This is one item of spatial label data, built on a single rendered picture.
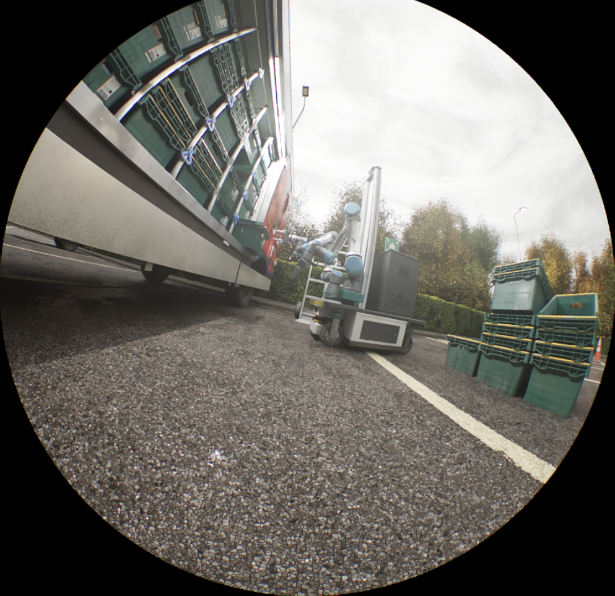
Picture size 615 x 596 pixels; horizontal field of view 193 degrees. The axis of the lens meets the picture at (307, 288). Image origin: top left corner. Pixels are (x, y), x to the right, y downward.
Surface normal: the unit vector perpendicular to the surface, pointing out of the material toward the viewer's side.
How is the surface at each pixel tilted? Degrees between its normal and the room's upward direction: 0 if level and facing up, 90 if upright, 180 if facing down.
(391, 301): 90
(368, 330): 90
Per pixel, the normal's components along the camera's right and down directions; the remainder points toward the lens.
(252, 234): 0.04, 0.00
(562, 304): -1.00, 0.07
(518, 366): -0.99, -0.14
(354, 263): -0.29, 0.01
